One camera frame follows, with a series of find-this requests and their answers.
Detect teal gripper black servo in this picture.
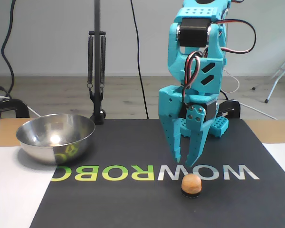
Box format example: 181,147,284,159
158,85,219,167

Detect orange ball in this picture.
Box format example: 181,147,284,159
181,173,202,193

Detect black ring base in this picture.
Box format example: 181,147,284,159
181,190,202,199

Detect metal bowl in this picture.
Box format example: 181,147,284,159
16,113,96,166

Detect black table clamp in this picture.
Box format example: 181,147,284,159
217,99,241,119
0,99,30,119

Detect black WOWROBO mat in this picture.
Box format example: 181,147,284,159
29,118,285,228

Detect white metal stand legs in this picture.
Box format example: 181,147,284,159
251,49,285,104

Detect black spring stand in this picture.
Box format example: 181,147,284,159
87,0,107,125

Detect red white black servo cable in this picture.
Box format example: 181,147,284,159
213,20,257,54
184,51,201,95

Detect thin black hanging cable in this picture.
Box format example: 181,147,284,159
130,0,150,119

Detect thick black cable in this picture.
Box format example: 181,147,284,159
1,0,16,95

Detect black cable white plug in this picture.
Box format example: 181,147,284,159
0,84,12,100

